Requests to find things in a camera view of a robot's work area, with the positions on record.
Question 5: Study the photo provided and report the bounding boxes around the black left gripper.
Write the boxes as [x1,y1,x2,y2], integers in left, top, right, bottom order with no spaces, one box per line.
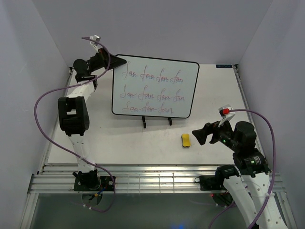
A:
[88,48,127,74]

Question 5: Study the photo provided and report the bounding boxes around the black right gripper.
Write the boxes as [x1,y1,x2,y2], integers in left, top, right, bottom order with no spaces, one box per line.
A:
[192,116,240,151]

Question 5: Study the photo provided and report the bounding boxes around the yellow whiteboard eraser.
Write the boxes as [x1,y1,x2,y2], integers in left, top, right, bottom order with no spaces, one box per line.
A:
[181,134,191,148]

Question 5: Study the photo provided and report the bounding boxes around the white whiteboard black frame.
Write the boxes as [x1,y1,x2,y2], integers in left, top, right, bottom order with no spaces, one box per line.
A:
[112,54,200,119]

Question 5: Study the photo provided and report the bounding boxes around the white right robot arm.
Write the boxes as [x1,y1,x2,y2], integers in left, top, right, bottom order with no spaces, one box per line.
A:
[192,121,287,229]

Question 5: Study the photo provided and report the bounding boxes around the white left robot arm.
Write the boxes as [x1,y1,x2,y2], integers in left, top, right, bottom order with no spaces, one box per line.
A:
[58,49,127,191]

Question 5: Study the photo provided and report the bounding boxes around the black metal easel stand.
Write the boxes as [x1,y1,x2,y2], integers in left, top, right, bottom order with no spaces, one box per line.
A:
[141,116,173,129]

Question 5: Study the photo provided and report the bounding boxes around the blue label sticker right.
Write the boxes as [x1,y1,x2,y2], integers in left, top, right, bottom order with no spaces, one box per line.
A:
[215,64,232,69]

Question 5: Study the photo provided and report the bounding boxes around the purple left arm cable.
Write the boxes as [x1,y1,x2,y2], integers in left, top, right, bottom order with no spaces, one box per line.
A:
[34,36,116,213]

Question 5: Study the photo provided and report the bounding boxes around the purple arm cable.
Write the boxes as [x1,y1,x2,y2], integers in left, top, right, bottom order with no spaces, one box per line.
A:
[34,36,116,213]
[207,108,276,229]

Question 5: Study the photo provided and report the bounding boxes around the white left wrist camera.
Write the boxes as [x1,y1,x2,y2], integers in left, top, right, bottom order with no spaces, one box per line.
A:
[89,35,101,52]

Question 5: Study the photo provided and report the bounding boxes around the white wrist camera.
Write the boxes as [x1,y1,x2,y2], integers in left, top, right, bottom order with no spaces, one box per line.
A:
[89,35,101,52]
[218,104,235,127]

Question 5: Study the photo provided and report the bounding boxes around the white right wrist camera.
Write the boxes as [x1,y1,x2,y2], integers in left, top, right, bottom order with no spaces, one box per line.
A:
[218,104,235,127]

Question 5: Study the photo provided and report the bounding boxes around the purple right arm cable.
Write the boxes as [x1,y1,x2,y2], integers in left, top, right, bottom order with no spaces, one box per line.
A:
[207,108,276,229]

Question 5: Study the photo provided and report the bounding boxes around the aluminium table frame rail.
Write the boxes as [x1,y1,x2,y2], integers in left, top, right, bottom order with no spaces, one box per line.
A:
[26,164,286,194]

